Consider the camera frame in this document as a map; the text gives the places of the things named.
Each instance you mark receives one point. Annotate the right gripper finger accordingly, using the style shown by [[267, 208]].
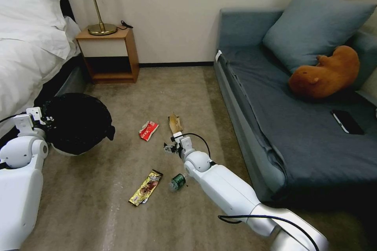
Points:
[[169, 151], [170, 145]]

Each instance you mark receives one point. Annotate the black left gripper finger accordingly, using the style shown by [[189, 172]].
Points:
[[50, 119]]

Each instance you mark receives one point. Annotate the white bin with black bag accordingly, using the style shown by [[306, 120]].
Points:
[[79, 124]]

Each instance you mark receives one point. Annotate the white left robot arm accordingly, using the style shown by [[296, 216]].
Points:
[[17, 198]]

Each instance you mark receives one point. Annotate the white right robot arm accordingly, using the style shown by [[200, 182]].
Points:
[[224, 186]]

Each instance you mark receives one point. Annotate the brown crumpled paper scrap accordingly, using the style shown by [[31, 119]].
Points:
[[176, 124]]

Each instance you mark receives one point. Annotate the red white crumpled wrapper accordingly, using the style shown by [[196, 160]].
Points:
[[148, 131]]

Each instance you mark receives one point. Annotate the green crushed plastic bottle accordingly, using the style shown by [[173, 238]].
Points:
[[177, 182]]

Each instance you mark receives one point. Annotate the dark grey bed base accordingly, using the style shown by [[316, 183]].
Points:
[[70, 82]]

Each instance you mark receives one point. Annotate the gold snack wrapper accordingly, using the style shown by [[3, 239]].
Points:
[[146, 187]]

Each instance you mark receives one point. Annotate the white duvet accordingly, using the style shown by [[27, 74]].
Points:
[[26, 65]]

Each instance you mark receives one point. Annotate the wooden nightstand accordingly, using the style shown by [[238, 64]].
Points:
[[106, 46]]

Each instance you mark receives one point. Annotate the white sofa tag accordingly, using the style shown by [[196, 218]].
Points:
[[218, 56]]

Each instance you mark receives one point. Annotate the brass table lamp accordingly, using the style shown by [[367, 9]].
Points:
[[101, 29]]

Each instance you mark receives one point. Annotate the blue grey sofa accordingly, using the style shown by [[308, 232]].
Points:
[[294, 133]]

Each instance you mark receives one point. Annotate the dark bed headboard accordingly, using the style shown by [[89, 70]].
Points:
[[67, 1]]

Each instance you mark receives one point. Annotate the white pillow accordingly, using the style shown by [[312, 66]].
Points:
[[26, 1]]

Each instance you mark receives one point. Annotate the brown plush animal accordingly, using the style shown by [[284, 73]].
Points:
[[327, 74]]

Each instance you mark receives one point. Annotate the black smartphone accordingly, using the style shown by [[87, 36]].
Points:
[[347, 122]]

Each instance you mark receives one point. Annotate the blue cushion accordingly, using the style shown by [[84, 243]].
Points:
[[312, 27]]

